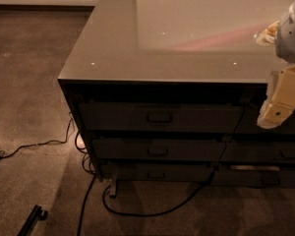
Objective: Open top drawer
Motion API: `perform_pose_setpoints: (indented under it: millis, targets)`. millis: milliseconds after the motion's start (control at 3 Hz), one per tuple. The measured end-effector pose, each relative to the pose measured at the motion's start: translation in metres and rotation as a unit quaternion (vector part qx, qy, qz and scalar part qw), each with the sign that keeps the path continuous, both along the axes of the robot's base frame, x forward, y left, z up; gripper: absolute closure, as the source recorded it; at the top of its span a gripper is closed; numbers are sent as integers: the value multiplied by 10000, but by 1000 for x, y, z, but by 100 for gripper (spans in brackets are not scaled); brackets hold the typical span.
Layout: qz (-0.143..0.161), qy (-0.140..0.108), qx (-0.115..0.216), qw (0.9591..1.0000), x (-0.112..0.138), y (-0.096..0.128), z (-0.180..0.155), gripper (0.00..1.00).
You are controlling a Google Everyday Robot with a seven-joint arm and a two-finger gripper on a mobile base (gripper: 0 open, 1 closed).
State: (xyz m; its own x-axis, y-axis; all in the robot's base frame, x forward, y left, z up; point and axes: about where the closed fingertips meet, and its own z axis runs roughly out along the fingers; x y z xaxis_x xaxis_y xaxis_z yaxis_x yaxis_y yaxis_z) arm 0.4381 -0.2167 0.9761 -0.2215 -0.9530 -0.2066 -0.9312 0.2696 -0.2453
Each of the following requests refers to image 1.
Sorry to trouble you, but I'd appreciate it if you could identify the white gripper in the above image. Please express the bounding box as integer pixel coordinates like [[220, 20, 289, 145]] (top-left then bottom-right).
[[257, 64, 295, 129]]

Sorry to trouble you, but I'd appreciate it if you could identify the grey drawer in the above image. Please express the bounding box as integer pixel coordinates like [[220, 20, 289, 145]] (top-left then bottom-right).
[[92, 138, 224, 161], [101, 163, 212, 182], [236, 105, 295, 135], [79, 102, 243, 133], [221, 141, 295, 163], [211, 165, 295, 188]]

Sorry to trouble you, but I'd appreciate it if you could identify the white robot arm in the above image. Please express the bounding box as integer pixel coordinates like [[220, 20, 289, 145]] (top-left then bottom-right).
[[256, 0, 295, 129]]

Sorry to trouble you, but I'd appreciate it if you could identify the grey drawer cabinet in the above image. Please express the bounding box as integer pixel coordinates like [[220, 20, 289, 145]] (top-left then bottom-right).
[[58, 0, 295, 185]]

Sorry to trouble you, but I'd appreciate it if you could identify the black metal bar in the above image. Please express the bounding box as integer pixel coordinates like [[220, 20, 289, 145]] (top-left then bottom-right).
[[18, 205, 48, 236]]

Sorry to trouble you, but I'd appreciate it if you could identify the thick black floor cable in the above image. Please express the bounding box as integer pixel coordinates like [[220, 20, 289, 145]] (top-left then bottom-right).
[[101, 174, 214, 218]]

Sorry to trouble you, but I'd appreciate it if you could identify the black cable left of cabinet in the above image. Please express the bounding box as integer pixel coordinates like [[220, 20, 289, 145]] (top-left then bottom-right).
[[74, 131, 97, 236]]

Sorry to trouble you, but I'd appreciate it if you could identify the thin black cable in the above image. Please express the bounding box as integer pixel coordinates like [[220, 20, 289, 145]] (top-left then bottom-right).
[[0, 111, 76, 173]]

